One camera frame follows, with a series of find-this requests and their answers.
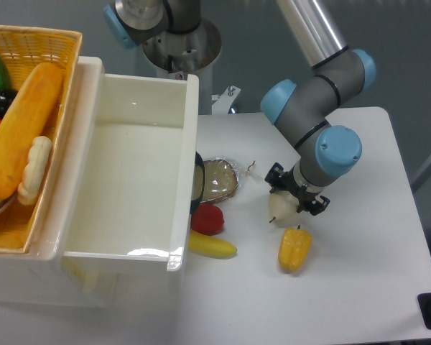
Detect black grapes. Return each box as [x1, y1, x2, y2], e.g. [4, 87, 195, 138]
[0, 88, 18, 119]

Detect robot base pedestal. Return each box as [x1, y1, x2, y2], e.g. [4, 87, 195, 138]
[142, 19, 222, 115]

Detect wrapped brown bread slice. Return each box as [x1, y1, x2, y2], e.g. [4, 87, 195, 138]
[202, 157, 264, 205]

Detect orange baguette loaf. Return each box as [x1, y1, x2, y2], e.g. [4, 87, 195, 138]
[0, 63, 64, 201]

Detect yellow bell pepper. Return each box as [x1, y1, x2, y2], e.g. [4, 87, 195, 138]
[277, 226, 312, 272]

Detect cream white pastry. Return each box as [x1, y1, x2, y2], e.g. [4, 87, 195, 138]
[17, 136, 52, 206]

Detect white metal bracket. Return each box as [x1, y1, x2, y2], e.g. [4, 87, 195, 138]
[211, 86, 241, 115]

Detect yellow banana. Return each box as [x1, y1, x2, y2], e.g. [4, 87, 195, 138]
[188, 229, 238, 259]

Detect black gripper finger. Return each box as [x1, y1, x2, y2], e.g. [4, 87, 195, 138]
[264, 162, 284, 193]
[297, 195, 330, 216]

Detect red bell pepper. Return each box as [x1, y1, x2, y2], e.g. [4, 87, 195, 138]
[190, 203, 225, 236]

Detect white plastic bin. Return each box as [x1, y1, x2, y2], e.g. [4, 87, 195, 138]
[0, 57, 199, 309]

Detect pale white pear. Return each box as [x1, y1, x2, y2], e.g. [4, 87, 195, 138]
[268, 190, 299, 223]

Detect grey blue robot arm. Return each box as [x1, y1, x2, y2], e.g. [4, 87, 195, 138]
[103, 1, 376, 215]

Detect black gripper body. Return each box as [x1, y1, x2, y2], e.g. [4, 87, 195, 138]
[279, 170, 318, 204]

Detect yellow wicker basket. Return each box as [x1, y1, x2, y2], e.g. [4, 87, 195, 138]
[0, 25, 82, 254]

